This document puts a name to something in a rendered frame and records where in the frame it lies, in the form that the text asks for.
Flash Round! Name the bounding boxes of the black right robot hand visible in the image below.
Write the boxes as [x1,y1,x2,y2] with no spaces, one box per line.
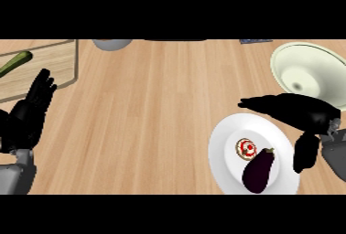
[237,92,342,175]

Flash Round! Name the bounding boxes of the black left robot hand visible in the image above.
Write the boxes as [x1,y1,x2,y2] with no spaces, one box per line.
[0,68,58,154]

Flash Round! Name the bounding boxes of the pale green bowl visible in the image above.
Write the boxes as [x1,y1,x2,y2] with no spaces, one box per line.
[269,41,346,112]

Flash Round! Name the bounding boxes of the red frosted cupcake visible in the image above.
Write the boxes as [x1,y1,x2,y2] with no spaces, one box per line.
[234,137,260,162]

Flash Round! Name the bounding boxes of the white plate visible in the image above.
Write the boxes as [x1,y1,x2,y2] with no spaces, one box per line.
[207,112,302,196]

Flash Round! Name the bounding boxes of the grey round bowl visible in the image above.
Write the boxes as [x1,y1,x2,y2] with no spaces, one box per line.
[92,39,133,52]

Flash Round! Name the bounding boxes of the pale wooden cutting board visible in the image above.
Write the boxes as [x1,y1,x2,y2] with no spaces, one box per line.
[0,39,80,104]

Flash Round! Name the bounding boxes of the green zucchini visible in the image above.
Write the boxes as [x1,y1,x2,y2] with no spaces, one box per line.
[0,50,34,79]

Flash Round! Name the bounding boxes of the dark purple eggplant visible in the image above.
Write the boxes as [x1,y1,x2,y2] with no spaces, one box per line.
[241,147,277,195]

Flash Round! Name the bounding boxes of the blue grey patterned object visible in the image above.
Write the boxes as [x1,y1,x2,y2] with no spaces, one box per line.
[238,39,275,45]

